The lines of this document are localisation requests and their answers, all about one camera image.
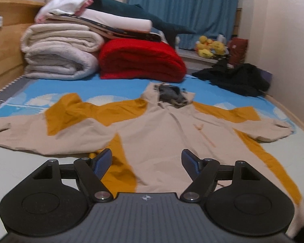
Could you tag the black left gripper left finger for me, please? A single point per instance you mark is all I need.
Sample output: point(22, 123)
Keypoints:
point(55, 198)

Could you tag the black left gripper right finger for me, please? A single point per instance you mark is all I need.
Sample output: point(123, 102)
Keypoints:
point(238, 198)

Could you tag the beige and mustard hooded jacket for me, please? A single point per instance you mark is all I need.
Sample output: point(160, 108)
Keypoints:
point(147, 135)

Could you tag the black clothes pile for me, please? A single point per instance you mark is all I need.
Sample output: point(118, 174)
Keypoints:
point(244, 79)

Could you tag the blue and white bedsheet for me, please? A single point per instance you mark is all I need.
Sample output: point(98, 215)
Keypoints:
point(27, 97)

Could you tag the white folded fleece blanket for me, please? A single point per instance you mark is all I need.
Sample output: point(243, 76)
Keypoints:
point(60, 51)

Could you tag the wooden bed headboard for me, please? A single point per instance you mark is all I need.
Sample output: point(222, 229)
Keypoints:
point(17, 16)

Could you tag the dark red bag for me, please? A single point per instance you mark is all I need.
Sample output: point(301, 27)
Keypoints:
point(237, 48)

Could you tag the yellow plush toys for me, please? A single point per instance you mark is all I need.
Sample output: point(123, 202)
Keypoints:
point(210, 49)

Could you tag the red folded blanket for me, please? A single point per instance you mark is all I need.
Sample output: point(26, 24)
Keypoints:
point(127, 58)

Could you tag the dark patterned folded cloth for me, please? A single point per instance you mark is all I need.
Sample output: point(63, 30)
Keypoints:
point(113, 33)

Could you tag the white folded pillow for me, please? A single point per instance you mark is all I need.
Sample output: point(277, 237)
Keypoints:
point(118, 22)

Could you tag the blue curtain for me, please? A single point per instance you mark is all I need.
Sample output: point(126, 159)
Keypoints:
point(206, 17)

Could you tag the white and pink folded cloth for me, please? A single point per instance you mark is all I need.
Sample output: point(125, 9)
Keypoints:
point(61, 7)

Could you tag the dark teal shark plush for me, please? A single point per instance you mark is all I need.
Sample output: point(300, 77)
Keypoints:
point(115, 7)

